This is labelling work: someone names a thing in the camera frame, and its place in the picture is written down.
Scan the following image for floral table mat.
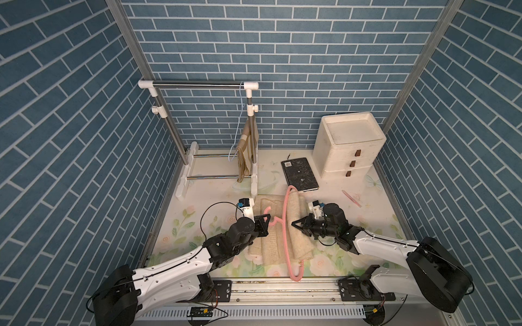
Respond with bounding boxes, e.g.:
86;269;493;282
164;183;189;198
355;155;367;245
147;149;408;278

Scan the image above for metal clothes rack white joints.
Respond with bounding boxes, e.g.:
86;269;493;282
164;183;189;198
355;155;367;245
138;80;260;200

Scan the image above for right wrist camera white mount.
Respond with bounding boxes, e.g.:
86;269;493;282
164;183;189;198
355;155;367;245
308;200;325;220

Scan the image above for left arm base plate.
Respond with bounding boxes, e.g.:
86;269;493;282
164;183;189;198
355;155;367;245
191;278;232;302

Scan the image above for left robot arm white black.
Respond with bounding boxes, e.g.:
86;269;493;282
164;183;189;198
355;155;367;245
92;214;271;325

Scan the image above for white three-drawer cabinet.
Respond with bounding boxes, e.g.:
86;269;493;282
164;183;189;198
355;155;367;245
312;112;386;179

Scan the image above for pink pen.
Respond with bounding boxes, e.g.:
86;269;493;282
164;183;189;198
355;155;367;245
341;190;362;208

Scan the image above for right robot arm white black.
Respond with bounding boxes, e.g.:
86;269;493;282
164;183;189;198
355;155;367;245
292;202;474;312

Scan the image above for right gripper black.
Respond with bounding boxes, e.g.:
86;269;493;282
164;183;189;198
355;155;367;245
291;212;337;239

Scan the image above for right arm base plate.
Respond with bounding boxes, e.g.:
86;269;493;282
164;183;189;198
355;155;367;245
338;278;396;302

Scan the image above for pink plastic hanger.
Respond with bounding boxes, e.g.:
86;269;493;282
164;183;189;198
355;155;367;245
262;185;305;283

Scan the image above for beige knitted cloth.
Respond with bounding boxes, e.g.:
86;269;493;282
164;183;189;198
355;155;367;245
246;191;315;266

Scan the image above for small black controller board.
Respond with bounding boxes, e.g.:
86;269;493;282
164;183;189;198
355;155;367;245
188;306;213;319

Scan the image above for brown plaid scarf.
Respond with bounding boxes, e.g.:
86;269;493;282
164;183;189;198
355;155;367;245
236;122;259;183

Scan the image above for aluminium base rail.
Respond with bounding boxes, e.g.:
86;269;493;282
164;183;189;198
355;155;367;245
109;276;462;323

